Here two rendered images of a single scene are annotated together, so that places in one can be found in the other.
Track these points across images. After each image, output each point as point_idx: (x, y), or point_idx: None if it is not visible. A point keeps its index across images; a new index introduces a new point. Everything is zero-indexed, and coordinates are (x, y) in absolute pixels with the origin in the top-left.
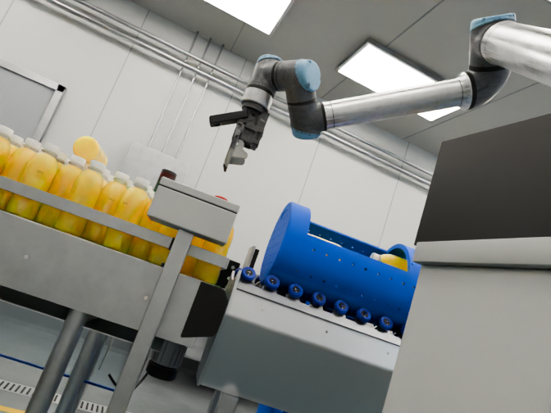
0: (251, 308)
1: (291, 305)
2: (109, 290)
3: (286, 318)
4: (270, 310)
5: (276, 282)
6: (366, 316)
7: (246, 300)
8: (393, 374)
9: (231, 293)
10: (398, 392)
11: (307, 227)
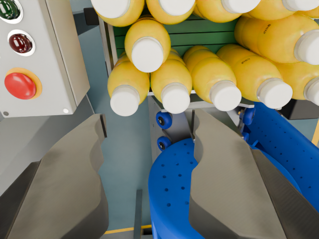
0: (152, 114)
1: (157, 154)
2: None
3: (154, 145)
4: (154, 133)
5: (162, 149)
6: None
7: (154, 111)
8: (2, 170)
9: (151, 96)
10: (0, 165)
11: (155, 227)
